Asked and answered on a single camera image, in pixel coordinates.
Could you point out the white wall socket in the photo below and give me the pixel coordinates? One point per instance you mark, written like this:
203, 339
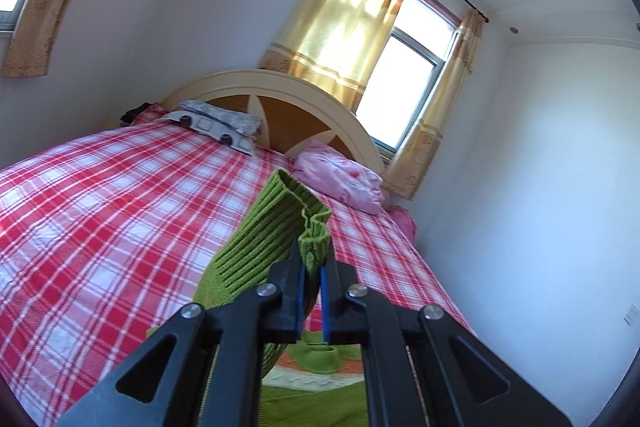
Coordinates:
629, 318

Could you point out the pink pillow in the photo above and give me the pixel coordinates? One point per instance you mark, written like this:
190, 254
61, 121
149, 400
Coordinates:
335, 172

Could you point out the pink cloth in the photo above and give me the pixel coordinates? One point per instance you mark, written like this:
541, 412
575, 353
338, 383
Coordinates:
406, 227

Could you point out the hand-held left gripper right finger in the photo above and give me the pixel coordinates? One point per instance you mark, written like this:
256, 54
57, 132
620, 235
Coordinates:
325, 302

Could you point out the grey printed pillow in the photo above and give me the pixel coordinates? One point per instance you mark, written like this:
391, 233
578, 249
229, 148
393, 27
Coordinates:
220, 119

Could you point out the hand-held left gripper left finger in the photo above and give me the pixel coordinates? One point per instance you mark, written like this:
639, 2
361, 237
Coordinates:
299, 292

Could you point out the red plaid bed sheet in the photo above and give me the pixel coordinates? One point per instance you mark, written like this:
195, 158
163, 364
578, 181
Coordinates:
125, 207

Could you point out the cream arched bed headboard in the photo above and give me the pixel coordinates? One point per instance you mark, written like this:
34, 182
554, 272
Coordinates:
225, 82

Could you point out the green knit sweater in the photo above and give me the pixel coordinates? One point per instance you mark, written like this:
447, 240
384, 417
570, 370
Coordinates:
270, 227

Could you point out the dark cloth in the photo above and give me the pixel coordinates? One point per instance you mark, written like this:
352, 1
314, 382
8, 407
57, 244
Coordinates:
132, 114

